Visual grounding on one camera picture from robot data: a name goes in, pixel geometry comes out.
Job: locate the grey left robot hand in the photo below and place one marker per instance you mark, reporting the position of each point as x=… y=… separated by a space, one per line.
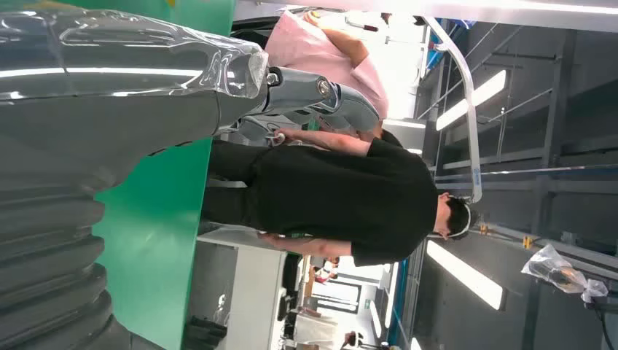
x=120 y=121

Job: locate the clear plastic bag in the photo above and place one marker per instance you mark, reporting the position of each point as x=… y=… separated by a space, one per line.
x=555 y=270

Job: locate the standing person in black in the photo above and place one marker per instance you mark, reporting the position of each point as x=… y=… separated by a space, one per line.
x=338 y=203

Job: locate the standing person in pink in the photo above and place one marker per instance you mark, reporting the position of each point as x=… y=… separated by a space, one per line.
x=299 y=48

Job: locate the white metal gantry frame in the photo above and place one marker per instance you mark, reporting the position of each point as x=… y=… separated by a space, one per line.
x=475 y=159

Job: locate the white cabinet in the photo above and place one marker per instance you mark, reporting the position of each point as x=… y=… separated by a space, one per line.
x=256 y=290

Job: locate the long ceiling light panel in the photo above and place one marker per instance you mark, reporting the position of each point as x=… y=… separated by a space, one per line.
x=483 y=92
x=463 y=273

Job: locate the white headset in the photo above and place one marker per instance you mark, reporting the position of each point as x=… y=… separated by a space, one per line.
x=466 y=224

